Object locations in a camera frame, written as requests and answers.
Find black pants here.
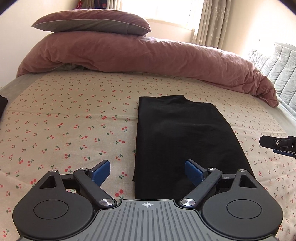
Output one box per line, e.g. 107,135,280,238
133,95,251,201

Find cherry print bed sheet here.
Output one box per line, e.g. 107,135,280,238
1,71,295,240

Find grey quilted blanket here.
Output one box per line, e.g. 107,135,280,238
249,43,295,115

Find black garment at bed edge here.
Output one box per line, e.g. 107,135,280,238
0,96,8,118

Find pink duvet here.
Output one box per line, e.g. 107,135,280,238
17,31,278,108

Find beige curtain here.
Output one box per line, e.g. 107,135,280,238
191,0,232,49

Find pink grey pillow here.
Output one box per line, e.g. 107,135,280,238
32,9,151,36

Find red decoration by window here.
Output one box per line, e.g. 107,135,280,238
76,0,83,9

